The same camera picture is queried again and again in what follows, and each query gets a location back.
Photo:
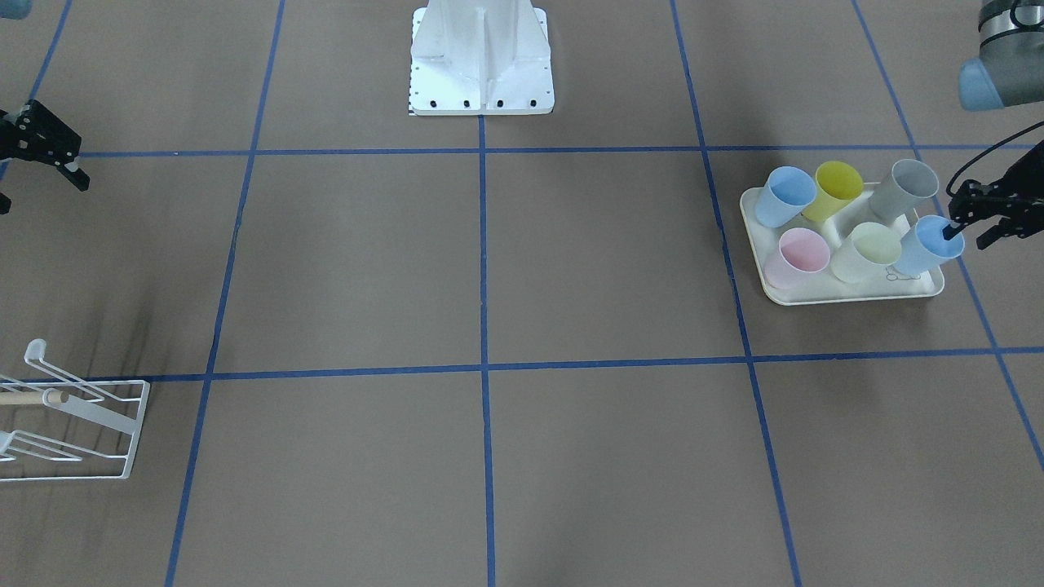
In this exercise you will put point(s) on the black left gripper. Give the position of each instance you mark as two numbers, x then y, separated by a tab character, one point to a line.
1029	183

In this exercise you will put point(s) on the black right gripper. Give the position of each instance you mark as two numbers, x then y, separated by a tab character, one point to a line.
34	133

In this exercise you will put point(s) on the light blue plastic cup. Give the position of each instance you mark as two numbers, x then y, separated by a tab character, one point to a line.
923	246

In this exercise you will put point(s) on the cream white plastic cup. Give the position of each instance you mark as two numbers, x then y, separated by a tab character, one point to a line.
869	248

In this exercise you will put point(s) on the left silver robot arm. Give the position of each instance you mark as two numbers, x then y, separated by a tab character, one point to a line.
1007	71

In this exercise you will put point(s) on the grey plastic cup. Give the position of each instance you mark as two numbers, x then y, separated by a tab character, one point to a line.
909	183

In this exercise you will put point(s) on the yellow plastic cup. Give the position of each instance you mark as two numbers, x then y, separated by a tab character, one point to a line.
838	184

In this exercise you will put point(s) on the pink plastic cup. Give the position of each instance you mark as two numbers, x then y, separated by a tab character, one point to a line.
800	254

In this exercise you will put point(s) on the white wire cup rack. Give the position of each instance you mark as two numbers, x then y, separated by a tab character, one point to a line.
63	428

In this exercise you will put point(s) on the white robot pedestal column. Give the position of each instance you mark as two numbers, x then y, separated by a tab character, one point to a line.
480	58

